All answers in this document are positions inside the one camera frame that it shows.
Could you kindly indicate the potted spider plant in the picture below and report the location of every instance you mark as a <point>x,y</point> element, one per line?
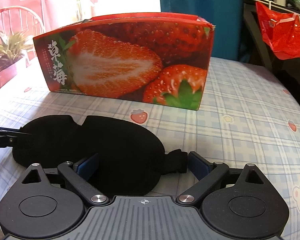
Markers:
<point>14,48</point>

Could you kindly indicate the red plastic bag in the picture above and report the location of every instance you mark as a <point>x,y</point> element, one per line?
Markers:
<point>280,31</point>

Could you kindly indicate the red strawberry cardboard box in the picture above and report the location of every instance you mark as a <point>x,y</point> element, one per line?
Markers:
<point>152,57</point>

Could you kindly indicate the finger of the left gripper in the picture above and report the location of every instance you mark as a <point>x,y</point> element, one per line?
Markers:
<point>10,137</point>

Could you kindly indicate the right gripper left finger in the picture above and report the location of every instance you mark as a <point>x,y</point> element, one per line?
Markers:
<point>78,178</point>

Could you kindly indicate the black sleep mask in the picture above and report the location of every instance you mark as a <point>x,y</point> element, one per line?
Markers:
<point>130,158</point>

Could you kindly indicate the pink sheer curtain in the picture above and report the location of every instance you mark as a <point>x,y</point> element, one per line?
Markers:
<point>27,5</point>

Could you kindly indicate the red wire chair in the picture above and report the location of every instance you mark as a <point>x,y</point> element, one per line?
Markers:
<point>17,18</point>

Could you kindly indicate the teal curtain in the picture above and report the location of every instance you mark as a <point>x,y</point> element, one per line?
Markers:
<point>226,15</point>

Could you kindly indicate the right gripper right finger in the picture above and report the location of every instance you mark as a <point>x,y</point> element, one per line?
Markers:
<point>209,176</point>

